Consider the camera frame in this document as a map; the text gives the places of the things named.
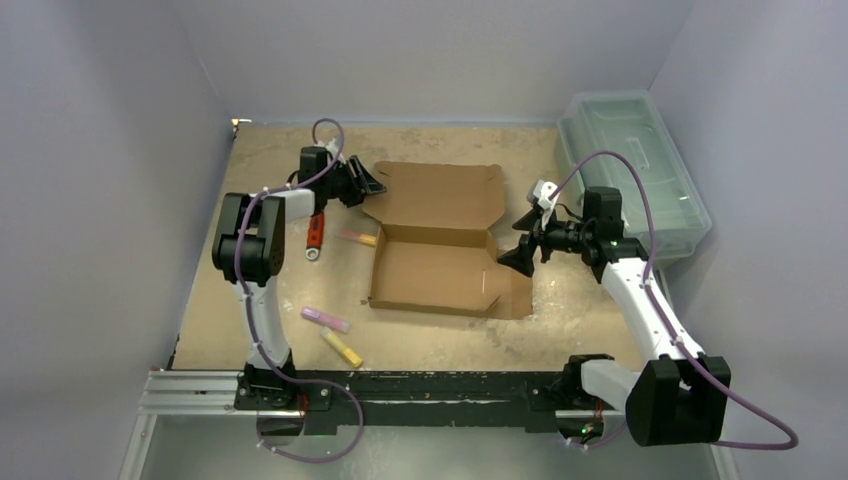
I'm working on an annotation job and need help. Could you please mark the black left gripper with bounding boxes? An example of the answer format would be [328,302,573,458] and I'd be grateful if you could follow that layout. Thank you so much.
[321,156,384,207]

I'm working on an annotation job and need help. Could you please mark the brown cardboard box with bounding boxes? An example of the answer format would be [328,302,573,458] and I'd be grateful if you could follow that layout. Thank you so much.
[362,161,533,320]

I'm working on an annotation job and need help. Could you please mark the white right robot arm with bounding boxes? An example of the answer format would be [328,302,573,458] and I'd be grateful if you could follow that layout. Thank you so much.
[497,180,731,446]

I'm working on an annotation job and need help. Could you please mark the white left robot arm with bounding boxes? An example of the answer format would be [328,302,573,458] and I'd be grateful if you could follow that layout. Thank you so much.
[212,142,387,409]

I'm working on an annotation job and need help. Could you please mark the orange highlighter marker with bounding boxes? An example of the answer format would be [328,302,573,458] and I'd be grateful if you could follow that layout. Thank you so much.
[337,230,377,247]

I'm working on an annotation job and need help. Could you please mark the red adjustable wrench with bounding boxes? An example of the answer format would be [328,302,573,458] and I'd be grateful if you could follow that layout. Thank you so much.
[305,212,325,262]

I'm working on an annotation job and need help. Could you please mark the purple highlighter marker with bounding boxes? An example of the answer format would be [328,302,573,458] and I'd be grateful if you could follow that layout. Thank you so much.
[300,307,351,333]

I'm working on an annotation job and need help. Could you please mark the clear plastic bin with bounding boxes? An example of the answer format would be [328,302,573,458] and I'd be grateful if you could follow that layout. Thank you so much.
[554,90,712,266]

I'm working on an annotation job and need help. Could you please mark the yellow highlighter marker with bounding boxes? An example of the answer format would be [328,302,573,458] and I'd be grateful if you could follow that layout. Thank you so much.
[321,327,364,368]

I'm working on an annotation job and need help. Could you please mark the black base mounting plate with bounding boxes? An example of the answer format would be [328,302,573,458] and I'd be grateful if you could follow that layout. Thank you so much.
[234,366,618,435]

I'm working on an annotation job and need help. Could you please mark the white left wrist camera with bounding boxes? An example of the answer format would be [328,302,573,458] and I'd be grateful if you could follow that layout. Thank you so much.
[315,136,344,157]

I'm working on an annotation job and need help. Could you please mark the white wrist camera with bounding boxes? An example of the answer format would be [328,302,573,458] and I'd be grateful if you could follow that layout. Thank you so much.
[527,180,560,230]
[315,136,344,157]

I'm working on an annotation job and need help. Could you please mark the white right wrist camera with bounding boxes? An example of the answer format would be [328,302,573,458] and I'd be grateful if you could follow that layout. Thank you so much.
[527,180,560,230]

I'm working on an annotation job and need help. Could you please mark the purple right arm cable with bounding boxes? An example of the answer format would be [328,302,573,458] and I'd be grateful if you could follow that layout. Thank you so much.
[549,150,800,452]

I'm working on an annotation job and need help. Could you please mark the aluminium frame rail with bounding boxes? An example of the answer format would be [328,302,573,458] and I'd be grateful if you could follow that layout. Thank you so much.
[117,271,740,480]

